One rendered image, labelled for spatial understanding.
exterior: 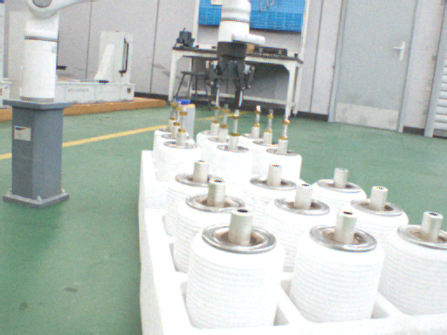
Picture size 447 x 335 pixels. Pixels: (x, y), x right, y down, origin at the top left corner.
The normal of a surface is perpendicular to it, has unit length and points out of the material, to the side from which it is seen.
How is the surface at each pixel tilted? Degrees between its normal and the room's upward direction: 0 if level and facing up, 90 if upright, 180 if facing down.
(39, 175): 90
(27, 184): 90
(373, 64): 90
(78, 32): 90
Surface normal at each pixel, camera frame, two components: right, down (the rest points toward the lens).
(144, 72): -0.30, 0.16
